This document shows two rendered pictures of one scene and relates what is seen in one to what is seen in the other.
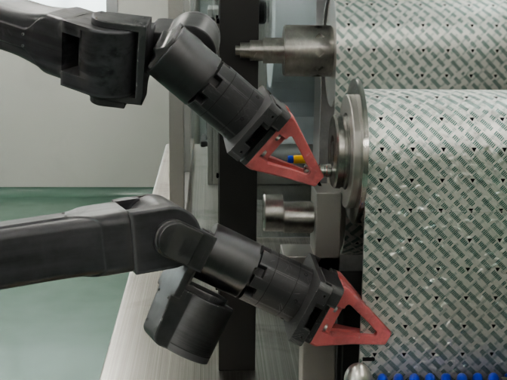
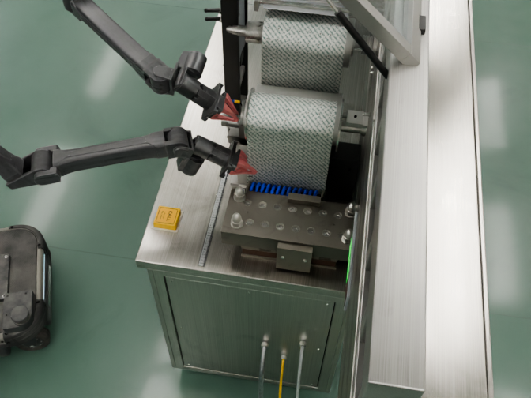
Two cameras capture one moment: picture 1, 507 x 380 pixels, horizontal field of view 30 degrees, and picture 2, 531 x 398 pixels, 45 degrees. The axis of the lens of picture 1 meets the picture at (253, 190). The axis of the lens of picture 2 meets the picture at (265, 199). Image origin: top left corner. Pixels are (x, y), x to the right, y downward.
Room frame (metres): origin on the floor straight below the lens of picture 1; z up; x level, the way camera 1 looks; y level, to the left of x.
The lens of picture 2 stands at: (-0.29, -0.39, 2.52)
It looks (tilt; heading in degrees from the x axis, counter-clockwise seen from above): 53 degrees down; 11
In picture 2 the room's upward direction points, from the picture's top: 1 degrees clockwise
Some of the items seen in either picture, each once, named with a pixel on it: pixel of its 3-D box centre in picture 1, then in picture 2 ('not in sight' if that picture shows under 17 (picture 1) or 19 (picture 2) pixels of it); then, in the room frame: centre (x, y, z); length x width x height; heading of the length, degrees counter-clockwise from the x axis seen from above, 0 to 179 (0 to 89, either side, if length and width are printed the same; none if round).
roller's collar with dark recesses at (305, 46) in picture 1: (307, 50); (256, 32); (1.19, -0.07, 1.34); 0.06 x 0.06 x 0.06; 3
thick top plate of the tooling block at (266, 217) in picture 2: not in sight; (293, 224); (0.77, -0.27, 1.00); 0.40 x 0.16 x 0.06; 93
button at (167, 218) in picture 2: not in sight; (167, 218); (0.78, 0.13, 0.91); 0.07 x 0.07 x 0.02; 3
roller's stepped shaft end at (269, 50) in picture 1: (259, 50); (236, 30); (1.19, -0.01, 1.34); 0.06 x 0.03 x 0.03; 93
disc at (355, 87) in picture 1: (354, 151); (250, 114); (0.95, -0.10, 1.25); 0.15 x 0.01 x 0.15; 3
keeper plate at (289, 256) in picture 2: not in sight; (293, 258); (0.68, -0.29, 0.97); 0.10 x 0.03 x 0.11; 93
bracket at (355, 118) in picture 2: not in sight; (357, 118); (0.96, -0.40, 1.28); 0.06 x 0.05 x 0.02; 93
